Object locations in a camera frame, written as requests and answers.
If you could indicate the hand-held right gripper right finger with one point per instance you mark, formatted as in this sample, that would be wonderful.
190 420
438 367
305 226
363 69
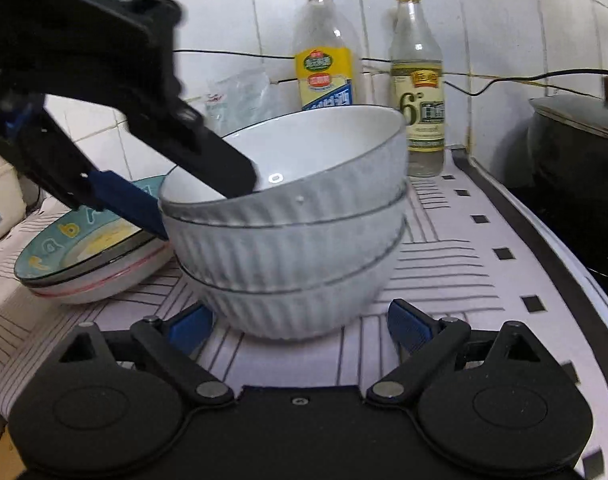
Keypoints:
411 325

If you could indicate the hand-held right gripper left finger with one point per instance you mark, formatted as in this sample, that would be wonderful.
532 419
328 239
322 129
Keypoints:
191 327

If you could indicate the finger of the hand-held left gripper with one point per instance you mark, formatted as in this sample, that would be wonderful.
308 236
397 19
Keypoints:
209 160
129 205

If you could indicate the white plate black rim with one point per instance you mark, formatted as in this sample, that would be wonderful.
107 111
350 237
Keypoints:
149 260

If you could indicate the teal plate yellow print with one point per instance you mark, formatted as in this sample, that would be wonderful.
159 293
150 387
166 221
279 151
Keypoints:
69 245

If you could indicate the carrot print plate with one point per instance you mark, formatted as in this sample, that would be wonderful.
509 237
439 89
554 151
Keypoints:
109 290

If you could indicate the clear plastic packet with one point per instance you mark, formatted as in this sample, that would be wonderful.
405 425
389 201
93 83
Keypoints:
239 100

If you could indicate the striped tablecloth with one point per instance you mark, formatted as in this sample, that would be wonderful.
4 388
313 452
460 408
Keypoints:
458 270

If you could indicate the oil bottle yellow label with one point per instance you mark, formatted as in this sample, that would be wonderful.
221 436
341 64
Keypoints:
324 75

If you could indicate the black cooktop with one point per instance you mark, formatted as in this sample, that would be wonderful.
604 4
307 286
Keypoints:
578 240

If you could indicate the clear vinegar bottle yellow cap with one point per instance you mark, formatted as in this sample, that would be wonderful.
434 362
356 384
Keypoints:
423 110

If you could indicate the dark cooking pot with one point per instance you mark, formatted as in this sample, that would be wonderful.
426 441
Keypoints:
573 160

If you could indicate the glass pot lid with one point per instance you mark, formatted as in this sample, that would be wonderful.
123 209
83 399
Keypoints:
573 112

